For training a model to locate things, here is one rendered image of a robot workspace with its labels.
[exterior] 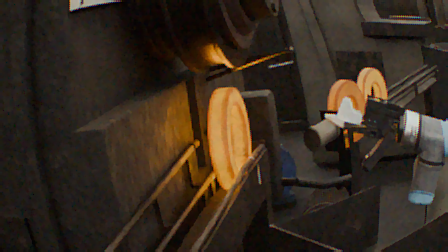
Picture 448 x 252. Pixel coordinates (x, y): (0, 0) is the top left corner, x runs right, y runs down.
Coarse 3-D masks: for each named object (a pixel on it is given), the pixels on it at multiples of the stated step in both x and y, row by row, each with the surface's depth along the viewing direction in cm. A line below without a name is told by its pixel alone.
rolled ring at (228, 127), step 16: (224, 96) 136; (240, 96) 145; (208, 112) 135; (224, 112) 134; (240, 112) 145; (208, 128) 134; (224, 128) 133; (240, 128) 147; (224, 144) 133; (240, 144) 147; (224, 160) 133; (240, 160) 146; (224, 176) 135
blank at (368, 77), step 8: (360, 72) 191; (368, 72) 190; (376, 72) 193; (360, 80) 189; (368, 80) 189; (376, 80) 193; (360, 88) 188; (368, 88) 189; (376, 88) 195; (384, 88) 196; (376, 96) 196; (384, 96) 196
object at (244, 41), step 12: (216, 0) 119; (228, 0) 123; (216, 12) 121; (228, 12) 125; (240, 12) 126; (228, 24) 124; (240, 24) 129; (252, 24) 135; (228, 36) 127; (240, 36) 133; (252, 36) 145; (240, 48) 135
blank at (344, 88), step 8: (344, 80) 182; (336, 88) 180; (344, 88) 180; (352, 88) 183; (328, 96) 180; (336, 96) 178; (344, 96) 180; (352, 96) 183; (360, 96) 186; (328, 104) 180; (336, 104) 178; (360, 104) 186
